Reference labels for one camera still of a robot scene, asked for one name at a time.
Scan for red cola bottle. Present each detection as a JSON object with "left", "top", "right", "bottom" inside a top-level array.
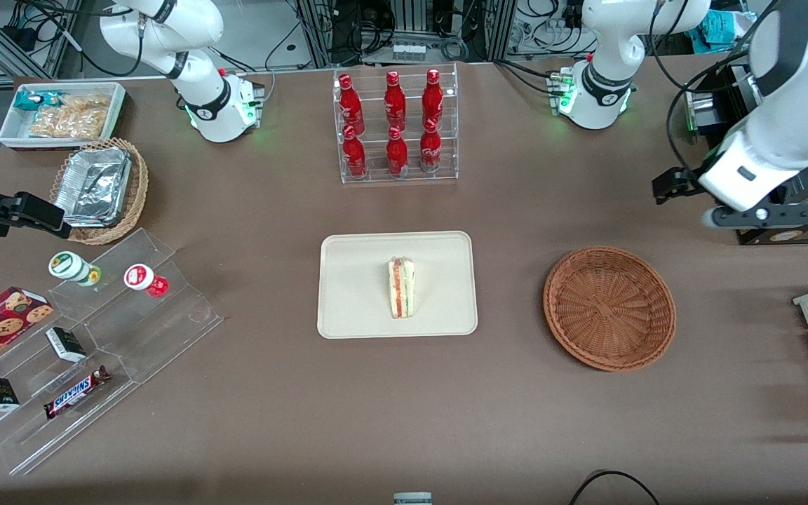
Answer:
[
  {"left": 338, "top": 74, "right": 365, "bottom": 135},
  {"left": 386, "top": 126, "right": 409, "bottom": 176},
  {"left": 422, "top": 68, "right": 444, "bottom": 129},
  {"left": 419, "top": 117, "right": 442, "bottom": 173},
  {"left": 384, "top": 70, "right": 407, "bottom": 130},
  {"left": 342, "top": 125, "right": 368, "bottom": 178}
]

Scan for clear acrylic bottle rack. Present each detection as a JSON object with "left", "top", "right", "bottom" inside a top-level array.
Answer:
[{"left": 332, "top": 63, "right": 459, "bottom": 184}]

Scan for white rectangular snack bin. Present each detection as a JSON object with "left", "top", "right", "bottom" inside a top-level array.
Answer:
[{"left": 0, "top": 82, "right": 128, "bottom": 152}]

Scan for cream rectangular plastic tray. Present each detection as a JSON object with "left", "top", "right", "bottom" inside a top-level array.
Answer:
[{"left": 317, "top": 231, "right": 478, "bottom": 339}]

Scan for red strawberry yogurt cup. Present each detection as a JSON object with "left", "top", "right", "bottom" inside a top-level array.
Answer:
[{"left": 124, "top": 264, "right": 170, "bottom": 298}]

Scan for triangle sandwich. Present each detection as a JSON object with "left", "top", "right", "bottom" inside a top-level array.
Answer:
[{"left": 387, "top": 257, "right": 416, "bottom": 319}]

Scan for teal snack packet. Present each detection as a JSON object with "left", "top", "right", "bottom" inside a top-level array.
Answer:
[{"left": 13, "top": 90, "right": 62, "bottom": 111}]

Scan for light wicker basket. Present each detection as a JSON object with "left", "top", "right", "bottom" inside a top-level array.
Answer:
[{"left": 50, "top": 138, "right": 149, "bottom": 245}]

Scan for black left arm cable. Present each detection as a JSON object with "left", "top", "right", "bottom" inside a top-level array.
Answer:
[{"left": 648, "top": 0, "right": 783, "bottom": 173}]

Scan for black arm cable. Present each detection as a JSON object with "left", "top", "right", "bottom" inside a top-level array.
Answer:
[
  {"left": 648, "top": 0, "right": 783, "bottom": 173},
  {"left": 15, "top": 0, "right": 147, "bottom": 78}
]

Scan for stacked aluminium foil trays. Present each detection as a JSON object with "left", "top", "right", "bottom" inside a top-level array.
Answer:
[{"left": 53, "top": 147, "right": 131, "bottom": 229}]

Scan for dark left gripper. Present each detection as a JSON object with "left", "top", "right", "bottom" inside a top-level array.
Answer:
[{"left": 652, "top": 168, "right": 808, "bottom": 229}]

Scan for green sunflower yogurt cup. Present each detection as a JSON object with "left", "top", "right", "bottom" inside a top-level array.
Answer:
[{"left": 48, "top": 251, "right": 102, "bottom": 287}]

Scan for brown round wicker basket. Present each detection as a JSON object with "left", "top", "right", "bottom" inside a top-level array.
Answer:
[{"left": 543, "top": 246, "right": 677, "bottom": 372}]

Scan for black floor cable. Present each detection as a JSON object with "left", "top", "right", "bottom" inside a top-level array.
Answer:
[{"left": 569, "top": 470, "right": 661, "bottom": 505}]

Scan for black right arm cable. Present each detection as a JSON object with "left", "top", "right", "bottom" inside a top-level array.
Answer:
[{"left": 15, "top": 0, "right": 147, "bottom": 78}]

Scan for clear-wrapped cracker packs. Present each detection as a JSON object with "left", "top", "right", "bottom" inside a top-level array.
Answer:
[{"left": 29, "top": 95, "right": 112, "bottom": 141}]

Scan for clear acrylic stepped shelf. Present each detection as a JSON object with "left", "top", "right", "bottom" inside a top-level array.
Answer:
[{"left": 0, "top": 228, "right": 224, "bottom": 476}]

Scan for Snickers chocolate bar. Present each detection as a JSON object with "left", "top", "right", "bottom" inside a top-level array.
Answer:
[{"left": 43, "top": 365, "right": 112, "bottom": 420}]

